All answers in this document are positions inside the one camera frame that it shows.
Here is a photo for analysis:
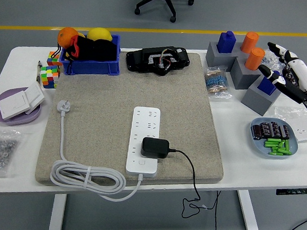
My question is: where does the small white switch panel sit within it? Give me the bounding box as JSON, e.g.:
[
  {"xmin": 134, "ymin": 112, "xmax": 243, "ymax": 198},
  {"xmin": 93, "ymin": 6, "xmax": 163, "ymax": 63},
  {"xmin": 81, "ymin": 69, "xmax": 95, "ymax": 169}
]
[{"xmin": 22, "ymin": 81, "xmax": 46, "ymax": 116}]

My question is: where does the blue square peg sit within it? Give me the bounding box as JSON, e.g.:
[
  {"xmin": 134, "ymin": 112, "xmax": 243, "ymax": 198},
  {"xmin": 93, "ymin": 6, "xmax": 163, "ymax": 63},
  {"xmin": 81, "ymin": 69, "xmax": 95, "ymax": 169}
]
[
  {"xmin": 216, "ymin": 29, "xmax": 237, "ymax": 54},
  {"xmin": 257, "ymin": 74, "xmax": 281, "ymax": 97}
]

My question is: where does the grey-white power strip cable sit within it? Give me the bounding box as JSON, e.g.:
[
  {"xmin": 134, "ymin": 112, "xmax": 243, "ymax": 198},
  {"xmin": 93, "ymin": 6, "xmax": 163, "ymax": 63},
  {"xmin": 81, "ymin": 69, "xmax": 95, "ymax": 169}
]
[{"xmin": 48, "ymin": 99, "xmax": 148, "ymax": 204}]

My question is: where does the purple plate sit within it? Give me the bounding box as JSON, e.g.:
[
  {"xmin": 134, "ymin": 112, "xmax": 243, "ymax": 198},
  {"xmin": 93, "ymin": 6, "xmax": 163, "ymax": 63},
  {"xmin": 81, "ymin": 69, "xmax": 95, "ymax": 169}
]
[{"xmin": 0, "ymin": 85, "xmax": 44, "ymax": 128}]

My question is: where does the orange cylinder peg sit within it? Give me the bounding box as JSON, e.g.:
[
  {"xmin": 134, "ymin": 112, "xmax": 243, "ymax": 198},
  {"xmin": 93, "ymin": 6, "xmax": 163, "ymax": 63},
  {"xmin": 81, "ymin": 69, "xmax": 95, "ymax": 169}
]
[
  {"xmin": 244, "ymin": 46, "xmax": 266, "ymax": 71},
  {"xmin": 239, "ymin": 30, "xmax": 260, "ymax": 54}
]

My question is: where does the metal pen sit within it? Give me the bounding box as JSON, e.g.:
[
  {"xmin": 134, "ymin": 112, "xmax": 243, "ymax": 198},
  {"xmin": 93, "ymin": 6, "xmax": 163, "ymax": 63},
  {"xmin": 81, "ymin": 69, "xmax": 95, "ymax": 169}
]
[{"xmin": 35, "ymin": 60, "xmax": 44, "ymax": 83}]

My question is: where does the bag of beige blue resistors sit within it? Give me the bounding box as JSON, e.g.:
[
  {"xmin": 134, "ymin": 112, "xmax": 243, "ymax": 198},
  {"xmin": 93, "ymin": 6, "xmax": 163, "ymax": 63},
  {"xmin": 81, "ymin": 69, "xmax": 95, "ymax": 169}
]
[{"xmin": 202, "ymin": 65, "xmax": 234, "ymax": 100}]

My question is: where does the bagged white socket panel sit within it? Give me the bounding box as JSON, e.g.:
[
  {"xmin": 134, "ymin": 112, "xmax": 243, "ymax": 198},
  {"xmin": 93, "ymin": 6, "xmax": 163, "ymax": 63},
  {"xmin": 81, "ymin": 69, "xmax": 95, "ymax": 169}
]
[{"xmin": 272, "ymin": 104, "xmax": 307, "ymax": 143}]

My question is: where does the black cylindrical capacitor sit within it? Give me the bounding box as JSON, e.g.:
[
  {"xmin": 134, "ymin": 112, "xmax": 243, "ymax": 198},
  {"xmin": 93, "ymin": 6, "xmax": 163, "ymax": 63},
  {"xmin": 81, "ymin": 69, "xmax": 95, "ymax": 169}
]
[
  {"xmin": 270, "ymin": 121, "xmax": 282, "ymax": 137},
  {"xmin": 280, "ymin": 123, "xmax": 292, "ymax": 140},
  {"xmin": 251, "ymin": 122, "xmax": 261, "ymax": 140},
  {"xmin": 259, "ymin": 121, "xmax": 272, "ymax": 137}
]

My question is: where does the small colourful puzzle cube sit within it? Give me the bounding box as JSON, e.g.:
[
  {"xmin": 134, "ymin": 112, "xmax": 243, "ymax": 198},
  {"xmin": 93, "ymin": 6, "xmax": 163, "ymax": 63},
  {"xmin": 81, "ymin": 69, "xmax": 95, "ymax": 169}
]
[{"xmin": 46, "ymin": 50, "xmax": 64, "ymax": 68}]

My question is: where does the grey-brown mat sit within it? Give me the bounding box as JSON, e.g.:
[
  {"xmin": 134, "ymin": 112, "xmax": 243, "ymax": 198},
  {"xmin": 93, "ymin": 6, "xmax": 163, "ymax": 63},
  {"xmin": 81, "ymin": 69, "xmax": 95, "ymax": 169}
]
[{"xmin": 34, "ymin": 43, "xmax": 232, "ymax": 197}]

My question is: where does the white table leg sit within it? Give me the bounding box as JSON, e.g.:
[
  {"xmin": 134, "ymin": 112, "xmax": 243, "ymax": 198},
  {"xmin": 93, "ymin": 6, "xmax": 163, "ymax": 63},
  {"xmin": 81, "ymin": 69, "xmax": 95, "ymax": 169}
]
[
  {"xmin": 234, "ymin": 190, "xmax": 264, "ymax": 230},
  {"xmin": 48, "ymin": 193, "xmax": 67, "ymax": 230}
]

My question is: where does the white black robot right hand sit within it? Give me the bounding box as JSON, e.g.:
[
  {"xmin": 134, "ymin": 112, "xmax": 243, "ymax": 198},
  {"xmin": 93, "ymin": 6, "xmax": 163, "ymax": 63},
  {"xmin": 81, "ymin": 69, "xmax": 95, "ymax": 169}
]
[{"xmin": 254, "ymin": 40, "xmax": 307, "ymax": 130}]

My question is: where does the pile of green cylinders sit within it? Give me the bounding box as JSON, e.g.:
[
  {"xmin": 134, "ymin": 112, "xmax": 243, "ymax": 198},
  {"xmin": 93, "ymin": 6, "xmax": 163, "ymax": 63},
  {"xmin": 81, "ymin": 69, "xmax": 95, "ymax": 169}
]
[{"xmin": 263, "ymin": 137, "xmax": 292, "ymax": 156}]

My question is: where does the crumpled clear plastic bag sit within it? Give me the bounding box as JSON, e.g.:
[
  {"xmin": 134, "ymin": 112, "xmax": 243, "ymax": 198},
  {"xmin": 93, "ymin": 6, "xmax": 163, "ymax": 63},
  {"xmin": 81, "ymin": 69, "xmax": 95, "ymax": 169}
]
[{"xmin": 261, "ymin": 47, "xmax": 293, "ymax": 75}]

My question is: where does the black open electronic device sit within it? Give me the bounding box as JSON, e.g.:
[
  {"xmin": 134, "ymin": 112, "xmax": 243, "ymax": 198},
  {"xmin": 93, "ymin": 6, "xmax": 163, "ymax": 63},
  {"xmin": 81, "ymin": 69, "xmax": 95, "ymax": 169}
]
[{"xmin": 124, "ymin": 43, "xmax": 192, "ymax": 78}]

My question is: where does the blue plastic bin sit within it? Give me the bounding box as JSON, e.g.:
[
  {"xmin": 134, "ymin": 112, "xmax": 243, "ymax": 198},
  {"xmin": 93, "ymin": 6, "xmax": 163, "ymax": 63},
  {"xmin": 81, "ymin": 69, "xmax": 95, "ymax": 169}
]
[{"xmin": 57, "ymin": 30, "xmax": 122, "ymax": 79}]

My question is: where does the large white switch panel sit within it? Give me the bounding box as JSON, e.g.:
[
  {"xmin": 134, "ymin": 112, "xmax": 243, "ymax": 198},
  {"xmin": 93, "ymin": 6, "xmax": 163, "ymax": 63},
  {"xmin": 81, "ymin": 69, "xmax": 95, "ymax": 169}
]
[{"xmin": 0, "ymin": 89, "xmax": 31, "ymax": 122}]

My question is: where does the white power strip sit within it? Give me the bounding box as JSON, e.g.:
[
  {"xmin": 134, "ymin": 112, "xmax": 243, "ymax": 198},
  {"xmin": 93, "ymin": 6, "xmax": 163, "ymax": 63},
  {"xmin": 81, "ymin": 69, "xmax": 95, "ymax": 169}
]
[{"xmin": 125, "ymin": 105, "xmax": 162, "ymax": 178}]

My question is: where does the light blue plate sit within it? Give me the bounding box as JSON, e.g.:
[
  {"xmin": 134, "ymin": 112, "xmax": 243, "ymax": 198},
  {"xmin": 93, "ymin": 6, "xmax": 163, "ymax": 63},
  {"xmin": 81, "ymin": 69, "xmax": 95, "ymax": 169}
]
[{"xmin": 247, "ymin": 116, "xmax": 301, "ymax": 161}]

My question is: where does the black plug adapter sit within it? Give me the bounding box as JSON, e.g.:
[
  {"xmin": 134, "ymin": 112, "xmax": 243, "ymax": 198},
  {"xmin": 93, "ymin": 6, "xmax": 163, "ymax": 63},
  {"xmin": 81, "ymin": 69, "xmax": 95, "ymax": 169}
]
[{"xmin": 139, "ymin": 137, "xmax": 171, "ymax": 160}]

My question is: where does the yellow lemon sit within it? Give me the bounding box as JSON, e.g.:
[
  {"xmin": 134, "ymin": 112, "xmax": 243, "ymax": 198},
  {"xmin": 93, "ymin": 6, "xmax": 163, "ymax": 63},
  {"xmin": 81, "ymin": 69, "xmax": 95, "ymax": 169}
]
[{"xmin": 86, "ymin": 26, "xmax": 114, "ymax": 42}]

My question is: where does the bag of dark capacitors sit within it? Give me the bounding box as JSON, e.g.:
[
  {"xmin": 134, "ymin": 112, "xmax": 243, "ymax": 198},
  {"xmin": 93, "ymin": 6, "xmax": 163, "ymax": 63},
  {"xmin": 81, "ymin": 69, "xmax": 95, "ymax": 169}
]
[{"xmin": 281, "ymin": 65, "xmax": 302, "ymax": 88}]

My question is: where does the black table control panel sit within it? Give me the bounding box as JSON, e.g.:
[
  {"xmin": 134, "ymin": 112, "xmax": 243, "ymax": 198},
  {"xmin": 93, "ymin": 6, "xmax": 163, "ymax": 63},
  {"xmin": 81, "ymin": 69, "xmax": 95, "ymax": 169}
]
[{"xmin": 275, "ymin": 185, "xmax": 307, "ymax": 197}]

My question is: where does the large colourful puzzle cube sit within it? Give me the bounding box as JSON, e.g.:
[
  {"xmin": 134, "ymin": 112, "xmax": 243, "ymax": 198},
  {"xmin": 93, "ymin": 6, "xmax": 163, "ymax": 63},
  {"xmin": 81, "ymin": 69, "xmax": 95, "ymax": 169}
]
[{"xmin": 38, "ymin": 65, "xmax": 62, "ymax": 90}]

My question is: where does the black drawstring pouch red trim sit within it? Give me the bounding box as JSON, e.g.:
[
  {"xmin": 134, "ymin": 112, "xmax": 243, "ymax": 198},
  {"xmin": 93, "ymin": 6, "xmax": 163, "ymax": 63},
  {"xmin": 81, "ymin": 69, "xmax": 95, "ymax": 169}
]
[{"xmin": 55, "ymin": 34, "xmax": 119, "ymax": 78}]

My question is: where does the orange fruit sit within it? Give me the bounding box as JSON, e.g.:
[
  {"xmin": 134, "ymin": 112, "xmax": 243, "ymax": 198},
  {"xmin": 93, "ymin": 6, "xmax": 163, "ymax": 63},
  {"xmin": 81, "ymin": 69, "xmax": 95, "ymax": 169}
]
[{"xmin": 56, "ymin": 26, "xmax": 80, "ymax": 50}]

